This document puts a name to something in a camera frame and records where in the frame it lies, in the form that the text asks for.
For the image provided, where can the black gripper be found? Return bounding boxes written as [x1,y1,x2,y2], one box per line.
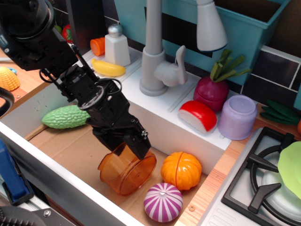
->
[79,80,151,160]

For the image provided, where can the orange transparent plastic pot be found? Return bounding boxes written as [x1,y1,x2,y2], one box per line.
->
[98,143,157,196]

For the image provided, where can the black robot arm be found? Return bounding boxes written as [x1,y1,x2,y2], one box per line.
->
[0,0,151,159]

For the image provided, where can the white toy sink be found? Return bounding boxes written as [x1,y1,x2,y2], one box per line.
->
[0,49,231,226]

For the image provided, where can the cardboard sheet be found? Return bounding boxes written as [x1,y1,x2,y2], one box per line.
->
[24,101,208,226]

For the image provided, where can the orange toy pumpkin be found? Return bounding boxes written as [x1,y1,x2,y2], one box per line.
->
[161,152,202,191]

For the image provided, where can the green toy bitter gourd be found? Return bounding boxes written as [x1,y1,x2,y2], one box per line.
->
[41,105,90,129]

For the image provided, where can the purple striped toy onion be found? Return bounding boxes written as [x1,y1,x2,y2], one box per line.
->
[143,183,183,223]

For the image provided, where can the grey toy faucet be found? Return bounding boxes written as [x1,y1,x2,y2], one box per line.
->
[139,0,228,97]

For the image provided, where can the red white toy cheese slice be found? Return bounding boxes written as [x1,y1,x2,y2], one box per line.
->
[178,100,217,133]

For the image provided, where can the yellow toy banana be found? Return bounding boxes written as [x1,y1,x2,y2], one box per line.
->
[91,59,126,77]

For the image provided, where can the white salt shaker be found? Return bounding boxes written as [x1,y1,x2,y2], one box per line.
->
[105,24,131,67]

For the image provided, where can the orange toy carrot piece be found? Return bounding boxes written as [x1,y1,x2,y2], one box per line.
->
[90,37,105,56]

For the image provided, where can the red toy radish with leaves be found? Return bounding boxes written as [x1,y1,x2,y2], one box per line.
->
[193,49,251,112]

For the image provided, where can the lilac plastic cup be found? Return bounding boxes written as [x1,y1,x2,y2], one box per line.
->
[217,95,258,140]

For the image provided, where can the blue clamp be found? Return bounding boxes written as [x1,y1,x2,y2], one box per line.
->
[0,140,34,206]

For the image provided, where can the red toy tomato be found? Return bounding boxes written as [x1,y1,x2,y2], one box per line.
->
[62,24,73,43]

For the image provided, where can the yellow toy corn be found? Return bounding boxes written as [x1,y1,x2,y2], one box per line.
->
[0,67,20,91]

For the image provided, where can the black stove grate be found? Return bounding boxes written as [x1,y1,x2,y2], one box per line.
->
[221,127,301,226]

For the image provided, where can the dark green felt leaves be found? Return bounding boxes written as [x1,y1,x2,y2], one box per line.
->
[260,99,301,125]

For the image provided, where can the light green plastic lid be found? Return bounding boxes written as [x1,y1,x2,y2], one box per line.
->
[277,141,301,199]

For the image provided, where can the teal plastic bin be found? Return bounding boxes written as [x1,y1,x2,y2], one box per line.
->
[115,0,288,91]

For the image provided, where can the black cable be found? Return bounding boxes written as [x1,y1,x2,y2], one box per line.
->
[0,86,15,117]

